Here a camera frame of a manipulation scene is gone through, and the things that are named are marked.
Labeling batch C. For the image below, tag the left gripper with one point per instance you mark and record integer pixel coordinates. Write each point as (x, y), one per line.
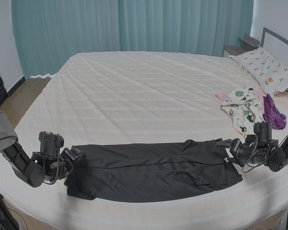
(69, 157)

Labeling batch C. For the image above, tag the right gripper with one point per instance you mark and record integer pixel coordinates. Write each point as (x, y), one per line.
(242, 152)

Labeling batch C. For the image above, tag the black trousers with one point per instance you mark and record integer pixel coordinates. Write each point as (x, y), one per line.
(144, 176)

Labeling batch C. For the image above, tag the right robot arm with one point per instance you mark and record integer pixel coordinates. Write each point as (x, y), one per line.
(276, 159)

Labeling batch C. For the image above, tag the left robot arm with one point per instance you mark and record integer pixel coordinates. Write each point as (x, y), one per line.
(28, 171)

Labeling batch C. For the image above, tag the bed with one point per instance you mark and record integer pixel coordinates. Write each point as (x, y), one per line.
(139, 99)

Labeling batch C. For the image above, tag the white printed garment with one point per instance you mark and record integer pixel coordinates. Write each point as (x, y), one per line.
(242, 109)

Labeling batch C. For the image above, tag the pink garment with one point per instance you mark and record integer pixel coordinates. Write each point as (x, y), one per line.
(220, 96)

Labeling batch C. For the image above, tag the purple garment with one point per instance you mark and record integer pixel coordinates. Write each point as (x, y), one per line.
(274, 116)

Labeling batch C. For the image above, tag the white printed pillow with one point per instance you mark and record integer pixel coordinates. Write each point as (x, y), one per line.
(266, 68)

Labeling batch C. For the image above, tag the grey bedside table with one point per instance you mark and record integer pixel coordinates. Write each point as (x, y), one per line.
(232, 50)

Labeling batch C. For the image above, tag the blue-green curtain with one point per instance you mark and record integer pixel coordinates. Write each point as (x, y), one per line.
(182, 18)
(67, 27)

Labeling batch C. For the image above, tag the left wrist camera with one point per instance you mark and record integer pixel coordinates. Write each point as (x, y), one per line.
(50, 142)

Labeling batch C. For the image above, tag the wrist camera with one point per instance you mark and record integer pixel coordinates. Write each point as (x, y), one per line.
(50, 142)
(262, 130)

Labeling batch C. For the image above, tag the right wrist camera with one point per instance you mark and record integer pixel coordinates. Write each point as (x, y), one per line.
(262, 130)

